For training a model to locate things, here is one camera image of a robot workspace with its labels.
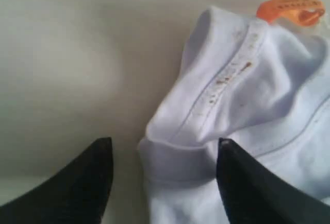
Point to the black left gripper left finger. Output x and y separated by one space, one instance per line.
77 194

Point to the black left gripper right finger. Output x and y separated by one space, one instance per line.
252 194

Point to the white t-shirt red lettering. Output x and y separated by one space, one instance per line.
261 85

